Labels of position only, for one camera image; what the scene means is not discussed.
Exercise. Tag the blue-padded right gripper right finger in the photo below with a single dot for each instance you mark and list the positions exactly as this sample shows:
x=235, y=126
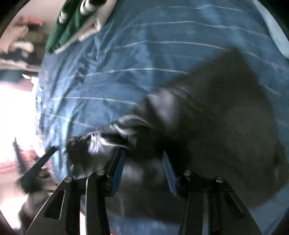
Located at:
x=227, y=214

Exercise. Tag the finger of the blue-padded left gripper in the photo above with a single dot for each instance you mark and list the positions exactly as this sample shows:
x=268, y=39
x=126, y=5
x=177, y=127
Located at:
x=29, y=181

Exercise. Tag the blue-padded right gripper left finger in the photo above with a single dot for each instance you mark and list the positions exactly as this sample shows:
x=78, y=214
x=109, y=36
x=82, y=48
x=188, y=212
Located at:
x=61, y=212

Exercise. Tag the black leather jacket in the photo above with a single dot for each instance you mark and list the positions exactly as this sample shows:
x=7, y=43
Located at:
x=215, y=121

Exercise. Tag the clothes rack with hanging clothes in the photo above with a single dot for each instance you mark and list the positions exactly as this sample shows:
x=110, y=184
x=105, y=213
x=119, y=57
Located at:
x=22, y=49

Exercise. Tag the folded green striped garment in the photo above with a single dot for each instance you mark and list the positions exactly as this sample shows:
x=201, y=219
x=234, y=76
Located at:
x=70, y=24

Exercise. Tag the blue striped duvet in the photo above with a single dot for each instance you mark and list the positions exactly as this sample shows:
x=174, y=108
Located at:
x=143, y=46

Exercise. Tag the light blue folded comforter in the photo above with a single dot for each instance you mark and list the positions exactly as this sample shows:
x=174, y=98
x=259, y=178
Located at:
x=276, y=28

